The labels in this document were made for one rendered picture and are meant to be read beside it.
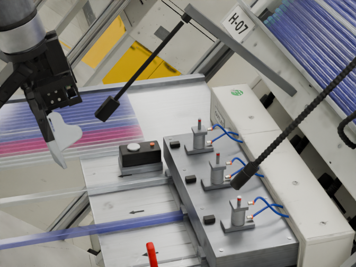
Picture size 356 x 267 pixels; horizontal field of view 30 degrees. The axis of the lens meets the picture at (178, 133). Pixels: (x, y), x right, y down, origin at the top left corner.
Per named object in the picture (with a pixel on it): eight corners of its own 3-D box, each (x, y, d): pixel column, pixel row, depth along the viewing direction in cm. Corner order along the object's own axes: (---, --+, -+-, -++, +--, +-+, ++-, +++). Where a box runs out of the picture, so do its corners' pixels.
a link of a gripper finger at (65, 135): (91, 158, 106) (71, 104, 106) (56, 171, 105) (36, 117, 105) (92, 158, 109) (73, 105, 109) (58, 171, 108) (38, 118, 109)
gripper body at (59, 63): (84, 106, 107) (58, 42, 100) (33, 124, 107) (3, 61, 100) (78, 84, 114) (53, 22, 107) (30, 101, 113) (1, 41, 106)
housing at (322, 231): (296, 306, 106) (306, 240, 99) (208, 142, 146) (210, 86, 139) (343, 297, 108) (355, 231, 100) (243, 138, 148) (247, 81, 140)
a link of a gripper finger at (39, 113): (53, 139, 104) (34, 87, 104) (44, 142, 104) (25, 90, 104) (57, 140, 109) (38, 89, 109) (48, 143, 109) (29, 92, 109)
